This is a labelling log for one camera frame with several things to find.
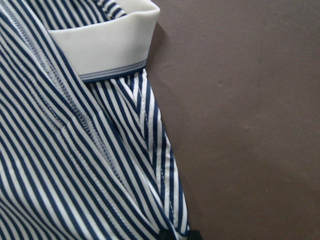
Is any striped polo shirt white collar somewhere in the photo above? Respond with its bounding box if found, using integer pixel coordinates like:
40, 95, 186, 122
0, 0, 190, 240

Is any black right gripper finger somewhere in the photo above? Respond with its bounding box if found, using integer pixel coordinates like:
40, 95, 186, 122
158, 229, 175, 240

